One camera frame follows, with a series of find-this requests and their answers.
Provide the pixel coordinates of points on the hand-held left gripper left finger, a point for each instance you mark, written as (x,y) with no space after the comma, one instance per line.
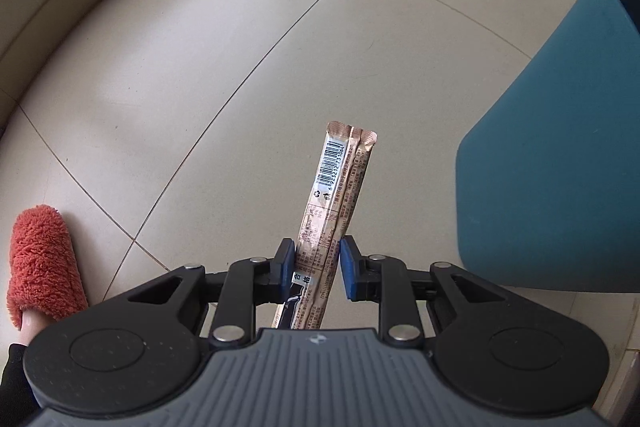
(284,269)

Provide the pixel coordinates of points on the teal plastic waste bin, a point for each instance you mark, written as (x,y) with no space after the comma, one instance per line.
(560,187)

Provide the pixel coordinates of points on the brown stick snack packet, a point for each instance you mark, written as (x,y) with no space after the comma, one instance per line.
(340,187)

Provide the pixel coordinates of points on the red fluffy slipper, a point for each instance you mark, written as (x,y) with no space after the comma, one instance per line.
(42,262)

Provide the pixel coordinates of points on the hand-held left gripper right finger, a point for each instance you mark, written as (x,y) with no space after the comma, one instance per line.
(350,269)

